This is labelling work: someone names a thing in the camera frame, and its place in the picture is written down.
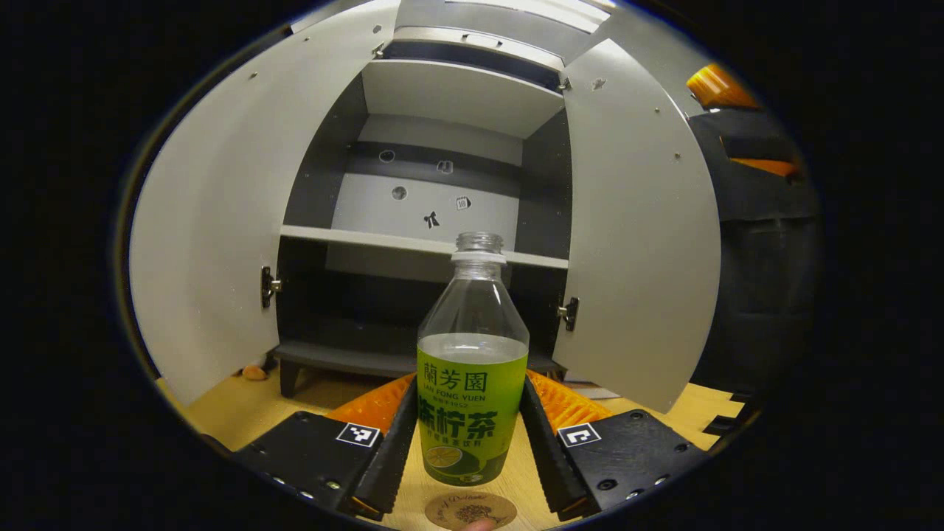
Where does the grey cabinet door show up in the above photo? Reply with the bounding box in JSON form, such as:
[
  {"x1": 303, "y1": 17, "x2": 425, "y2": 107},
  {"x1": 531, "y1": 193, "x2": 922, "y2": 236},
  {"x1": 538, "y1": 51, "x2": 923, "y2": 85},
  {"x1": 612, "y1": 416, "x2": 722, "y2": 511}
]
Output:
[
  {"x1": 129, "y1": 0, "x2": 403, "y2": 406},
  {"x1": 552, "y1": 38, "x2": 722, "y2": 414}
]

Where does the white cabinet shelf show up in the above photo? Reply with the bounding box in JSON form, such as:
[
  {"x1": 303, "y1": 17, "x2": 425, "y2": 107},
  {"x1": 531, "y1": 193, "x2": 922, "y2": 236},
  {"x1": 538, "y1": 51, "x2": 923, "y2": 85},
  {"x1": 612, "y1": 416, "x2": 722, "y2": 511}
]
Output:
[
  {"x1": 280, "y1": 225, "x2": 570, "y2": 270},
  {"x1": 361, "y1": 59, "x2": 566, "y2": 139}
]

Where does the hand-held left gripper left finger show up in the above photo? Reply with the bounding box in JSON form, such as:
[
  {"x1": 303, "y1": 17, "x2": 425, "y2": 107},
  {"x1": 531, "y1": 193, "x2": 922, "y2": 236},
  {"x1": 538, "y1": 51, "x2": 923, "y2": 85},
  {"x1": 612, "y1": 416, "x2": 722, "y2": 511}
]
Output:
[{"x1": 232, "y1": 372, "x2": 420, "y2": 522}]

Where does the round brown coaster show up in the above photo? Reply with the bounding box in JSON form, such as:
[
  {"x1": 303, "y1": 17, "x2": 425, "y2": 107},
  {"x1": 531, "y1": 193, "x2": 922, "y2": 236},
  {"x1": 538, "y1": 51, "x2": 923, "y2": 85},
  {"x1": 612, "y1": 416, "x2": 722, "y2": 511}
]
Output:
[{"x1": 425, "y1": 491, "x2": 518, "y2": 531}]

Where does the green label clear bottle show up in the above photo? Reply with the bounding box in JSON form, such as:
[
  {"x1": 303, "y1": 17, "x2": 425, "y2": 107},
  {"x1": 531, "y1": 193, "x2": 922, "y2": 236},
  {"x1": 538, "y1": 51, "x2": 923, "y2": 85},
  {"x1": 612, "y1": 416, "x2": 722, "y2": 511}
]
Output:
[{"x1": 417, "y1": 232, "x2": 530, "y2": 487}]

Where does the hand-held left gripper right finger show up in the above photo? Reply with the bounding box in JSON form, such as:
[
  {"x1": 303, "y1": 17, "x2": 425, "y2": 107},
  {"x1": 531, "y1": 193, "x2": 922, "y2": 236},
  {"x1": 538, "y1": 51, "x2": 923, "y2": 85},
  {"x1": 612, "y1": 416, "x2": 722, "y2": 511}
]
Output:
[{"x1": 520, "y1": 369, "x2": 712, "y2": 522}]

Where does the grey cabinet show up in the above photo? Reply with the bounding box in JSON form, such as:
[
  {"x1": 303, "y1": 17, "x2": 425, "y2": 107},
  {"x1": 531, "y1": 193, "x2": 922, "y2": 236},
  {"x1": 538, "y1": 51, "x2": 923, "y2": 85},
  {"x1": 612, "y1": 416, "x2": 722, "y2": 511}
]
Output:
[{"x1": 262, "y1": 26, "x2": 583, "y2": 399}]

